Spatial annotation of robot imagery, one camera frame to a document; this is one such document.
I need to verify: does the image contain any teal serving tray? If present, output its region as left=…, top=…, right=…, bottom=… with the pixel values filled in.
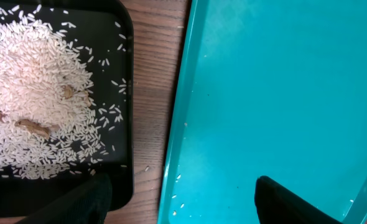
left=158, top=0, right=367, bottom=223

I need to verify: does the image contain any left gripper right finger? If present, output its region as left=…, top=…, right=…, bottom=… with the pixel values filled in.
left=254, top=175, right=341, bottom=224

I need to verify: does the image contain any pile of rice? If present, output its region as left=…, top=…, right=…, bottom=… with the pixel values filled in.
left=0, top=4, right=128, bottom=180

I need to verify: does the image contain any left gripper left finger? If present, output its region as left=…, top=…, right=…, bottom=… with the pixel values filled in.
left=17, top=174, right=113, bottom=224

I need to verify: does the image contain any brown food scrap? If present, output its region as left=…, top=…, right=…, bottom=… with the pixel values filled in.
left=0, top=85, right=93, bottom=139

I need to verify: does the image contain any black tray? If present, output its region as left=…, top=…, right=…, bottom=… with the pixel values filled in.
left=0, top=0, right=134, bottom=218

